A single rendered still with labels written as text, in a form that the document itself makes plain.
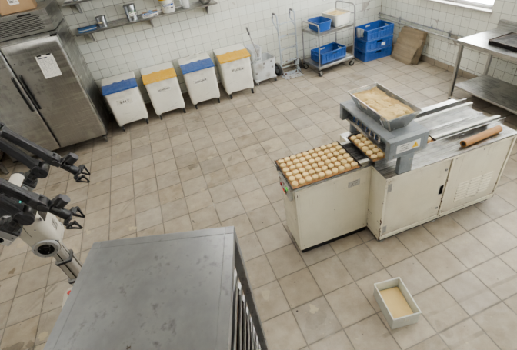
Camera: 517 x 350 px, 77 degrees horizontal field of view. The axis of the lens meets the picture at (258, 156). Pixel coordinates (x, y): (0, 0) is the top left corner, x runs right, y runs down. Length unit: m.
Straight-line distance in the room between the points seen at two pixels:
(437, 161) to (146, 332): 2.50
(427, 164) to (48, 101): 4.85
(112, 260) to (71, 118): 4.55
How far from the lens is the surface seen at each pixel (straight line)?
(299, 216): 2.79
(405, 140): 2.56
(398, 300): 2.98
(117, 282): 1.10
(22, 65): 5.40
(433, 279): 3.22
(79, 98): 5.45
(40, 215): 2.47
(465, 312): 3.14
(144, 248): 1.14
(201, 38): 6.19
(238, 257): 1.17
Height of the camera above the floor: 2.62
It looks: 37 degrees down
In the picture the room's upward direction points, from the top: 10 degrees counter-clockwise
